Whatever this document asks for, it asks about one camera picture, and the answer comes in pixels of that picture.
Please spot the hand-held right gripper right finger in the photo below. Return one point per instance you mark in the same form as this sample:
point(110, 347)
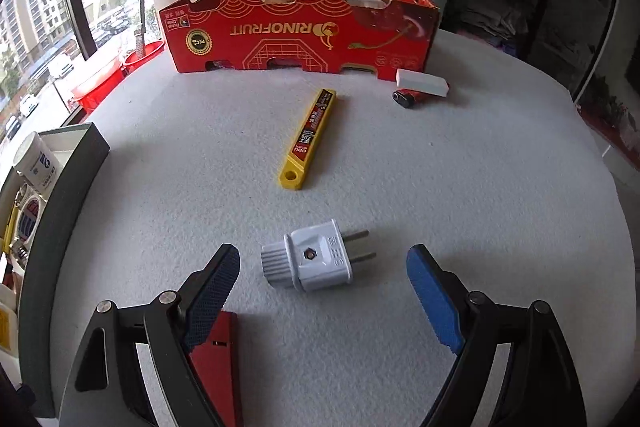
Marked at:
point(435, 302)

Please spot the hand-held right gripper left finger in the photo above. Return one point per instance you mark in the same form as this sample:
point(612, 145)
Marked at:
point(212, 302)

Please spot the white electrical plug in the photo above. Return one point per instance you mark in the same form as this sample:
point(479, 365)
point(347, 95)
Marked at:
point(312, 257)

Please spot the grey rimmed shallow tray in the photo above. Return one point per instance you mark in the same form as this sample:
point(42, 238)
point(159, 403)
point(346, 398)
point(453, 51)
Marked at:
point(60, 227)

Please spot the white bottle yellow label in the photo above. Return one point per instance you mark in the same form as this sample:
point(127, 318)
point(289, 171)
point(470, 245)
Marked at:
point(6, 322)

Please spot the yellow black utility knife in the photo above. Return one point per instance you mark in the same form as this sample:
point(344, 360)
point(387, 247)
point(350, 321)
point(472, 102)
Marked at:
point(9, 229)

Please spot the white bottle grey label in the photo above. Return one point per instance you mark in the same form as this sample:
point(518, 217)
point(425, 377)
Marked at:
point(37, 162)

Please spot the red flat box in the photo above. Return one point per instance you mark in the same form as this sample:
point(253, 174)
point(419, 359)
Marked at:
point(225, 372)

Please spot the yellow blade case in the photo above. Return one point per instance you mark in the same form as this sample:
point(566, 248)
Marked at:
point(307, 139)

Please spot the white eraser block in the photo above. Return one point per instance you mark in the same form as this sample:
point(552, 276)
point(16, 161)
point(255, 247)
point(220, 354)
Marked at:
point(421, 82)

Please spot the large red bucket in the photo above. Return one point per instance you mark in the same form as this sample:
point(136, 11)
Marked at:
point(97, 94)

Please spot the small red bucket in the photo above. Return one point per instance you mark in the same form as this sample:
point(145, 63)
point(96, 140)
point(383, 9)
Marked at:
point(147, 52)

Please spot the clear plastic basin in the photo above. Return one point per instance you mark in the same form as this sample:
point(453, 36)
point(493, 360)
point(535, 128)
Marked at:
point(92, 69)

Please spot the red cardboard fruit box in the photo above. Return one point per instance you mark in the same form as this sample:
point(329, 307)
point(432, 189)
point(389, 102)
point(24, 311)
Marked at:
point(300, 34)

